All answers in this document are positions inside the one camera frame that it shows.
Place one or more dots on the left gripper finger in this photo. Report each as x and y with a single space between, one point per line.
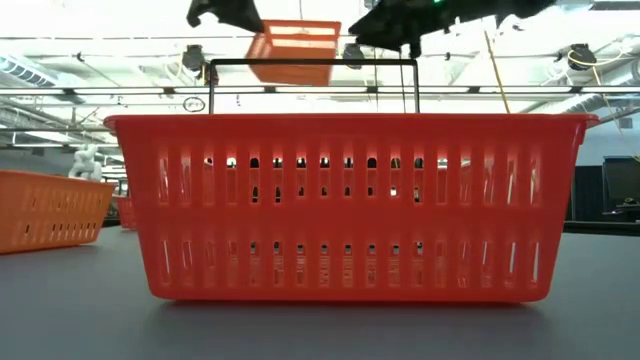
242 10
205 6

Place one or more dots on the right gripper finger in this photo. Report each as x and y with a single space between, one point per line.
395 15
400 37

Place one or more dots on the orange plastic slotted basket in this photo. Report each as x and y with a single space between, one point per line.
295 70
60 217

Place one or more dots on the red plastic slotted basket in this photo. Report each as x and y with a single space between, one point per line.
350 220
124 215

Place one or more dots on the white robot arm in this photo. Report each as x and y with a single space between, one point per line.
86 167

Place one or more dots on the round hanging number tag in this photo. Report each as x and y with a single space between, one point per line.
194 105

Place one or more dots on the dark room divider panel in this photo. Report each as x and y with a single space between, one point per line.
587 195

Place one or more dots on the black computer monitor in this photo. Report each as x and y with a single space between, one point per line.
622 185

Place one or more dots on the black metal shelf end frame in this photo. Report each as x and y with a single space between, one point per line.
375 62

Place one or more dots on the black ceiling camera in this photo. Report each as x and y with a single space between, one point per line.
193 57
581 56
353 54

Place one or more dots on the long ceiling light rail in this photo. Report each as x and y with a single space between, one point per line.
150 90

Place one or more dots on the black aluminium table frame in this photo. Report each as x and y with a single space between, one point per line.
600 228

